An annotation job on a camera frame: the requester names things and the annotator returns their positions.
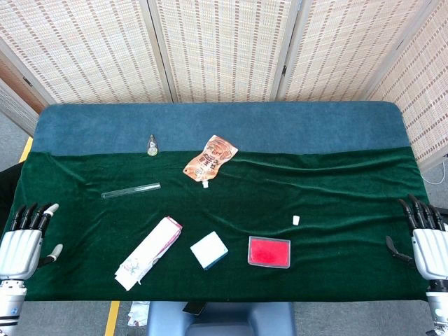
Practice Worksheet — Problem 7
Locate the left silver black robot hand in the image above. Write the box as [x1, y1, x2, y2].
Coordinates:
[0, 202, 64, 281]

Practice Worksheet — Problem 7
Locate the red ink pad clear case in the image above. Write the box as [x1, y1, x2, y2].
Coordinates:
[246, 235, 292, 270]

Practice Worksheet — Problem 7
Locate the crumpled white cloth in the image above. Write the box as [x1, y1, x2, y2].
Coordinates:
[126, 300, 151, 327]

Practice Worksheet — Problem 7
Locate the black bulky object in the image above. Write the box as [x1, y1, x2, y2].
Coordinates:
[0, 163, 25, 228]

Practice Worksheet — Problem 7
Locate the small light blue box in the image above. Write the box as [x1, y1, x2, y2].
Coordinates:
[190, 230, 229, 271]

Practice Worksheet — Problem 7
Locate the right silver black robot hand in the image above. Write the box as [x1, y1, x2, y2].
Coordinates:
[384, 194, 448, 283]

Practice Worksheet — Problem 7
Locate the transparent glass test tube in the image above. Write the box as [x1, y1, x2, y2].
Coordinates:
[101, 181, 162, 200]

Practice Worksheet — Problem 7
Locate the grey woven screen panel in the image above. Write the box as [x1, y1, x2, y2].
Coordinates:
[0, 78, 40, 136]

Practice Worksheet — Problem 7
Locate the orange spouted drink pouch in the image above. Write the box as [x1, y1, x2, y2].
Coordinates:
[182, 134, 239, 189]

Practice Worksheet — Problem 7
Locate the dark green velvet cloth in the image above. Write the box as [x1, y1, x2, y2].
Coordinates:
[6, 146, 440, 302]

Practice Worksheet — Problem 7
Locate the woven bamboo screen panel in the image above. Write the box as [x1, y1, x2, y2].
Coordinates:
[363, 0, 448, 172]
[146, 0, 302, 104]
[0, 0, 174, 106]
[276, 0, 440, 102]

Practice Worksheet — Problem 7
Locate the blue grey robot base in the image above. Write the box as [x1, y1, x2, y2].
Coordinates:
[146, 300, 298, 336]

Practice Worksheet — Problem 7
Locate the blue carpet table cover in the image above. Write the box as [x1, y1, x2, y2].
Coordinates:
[31, 101, 411, 157]

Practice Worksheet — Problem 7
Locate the long white floral box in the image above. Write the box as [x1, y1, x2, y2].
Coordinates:
[114, 216, 183, 291]

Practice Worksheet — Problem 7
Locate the thin white cable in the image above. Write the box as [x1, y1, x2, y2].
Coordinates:
[421, 171, 445, 185]

